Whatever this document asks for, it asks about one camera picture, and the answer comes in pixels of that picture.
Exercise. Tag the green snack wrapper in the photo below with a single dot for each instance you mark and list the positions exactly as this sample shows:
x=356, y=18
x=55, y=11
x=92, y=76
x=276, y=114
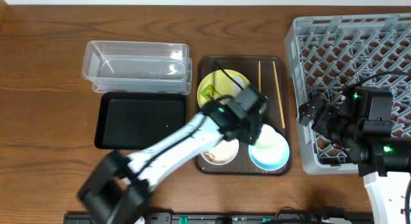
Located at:
x=209, y=93

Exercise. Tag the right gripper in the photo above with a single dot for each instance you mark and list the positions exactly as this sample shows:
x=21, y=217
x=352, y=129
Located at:
x=321, y=113

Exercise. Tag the rice and food scraps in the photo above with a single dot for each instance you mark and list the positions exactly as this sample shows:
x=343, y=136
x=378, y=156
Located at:
x=221, y=151

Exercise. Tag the wooden chopstick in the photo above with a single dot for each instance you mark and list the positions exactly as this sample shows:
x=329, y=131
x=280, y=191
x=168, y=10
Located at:
x=279, y=95
x=259, y=76

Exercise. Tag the white tissue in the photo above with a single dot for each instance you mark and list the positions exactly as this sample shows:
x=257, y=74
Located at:
x=238, y=84

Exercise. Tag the dark brown serving tray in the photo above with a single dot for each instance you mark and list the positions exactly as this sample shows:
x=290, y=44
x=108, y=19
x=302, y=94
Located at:
x=268, y=75

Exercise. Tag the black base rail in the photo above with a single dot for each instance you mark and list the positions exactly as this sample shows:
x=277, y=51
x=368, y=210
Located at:
x=167, y=218

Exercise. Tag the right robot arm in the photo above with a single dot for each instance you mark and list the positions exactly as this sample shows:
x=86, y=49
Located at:
x=362, y=125

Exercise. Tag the clear plastic bin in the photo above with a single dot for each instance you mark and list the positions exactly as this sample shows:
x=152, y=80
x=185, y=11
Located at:
x=138, y=67

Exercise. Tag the black waste tray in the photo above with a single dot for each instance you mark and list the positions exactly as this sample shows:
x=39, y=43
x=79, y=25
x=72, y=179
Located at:
x=135, y=121

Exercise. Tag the white cup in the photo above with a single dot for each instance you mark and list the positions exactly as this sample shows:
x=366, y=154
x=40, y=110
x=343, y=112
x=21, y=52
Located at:
x=269, y=146

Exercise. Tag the white bowl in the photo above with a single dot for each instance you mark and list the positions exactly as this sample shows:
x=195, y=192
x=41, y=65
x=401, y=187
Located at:
x=223, y=153

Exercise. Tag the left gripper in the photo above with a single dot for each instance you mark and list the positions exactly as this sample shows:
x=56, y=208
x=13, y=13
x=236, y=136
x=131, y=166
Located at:
x=252, y=122

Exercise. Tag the yellow plate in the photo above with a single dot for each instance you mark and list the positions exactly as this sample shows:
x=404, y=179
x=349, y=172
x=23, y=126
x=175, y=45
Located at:
x=219, y=81

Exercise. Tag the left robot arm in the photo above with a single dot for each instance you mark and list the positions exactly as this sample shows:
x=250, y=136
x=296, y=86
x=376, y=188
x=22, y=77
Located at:
x=120, y=187

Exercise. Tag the light blue bowl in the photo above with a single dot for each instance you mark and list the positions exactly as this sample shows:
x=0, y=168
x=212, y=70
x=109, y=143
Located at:
x=275, y=165

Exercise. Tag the grey dishwasher rack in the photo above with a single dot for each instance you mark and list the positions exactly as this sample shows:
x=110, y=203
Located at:
x=327, y=52

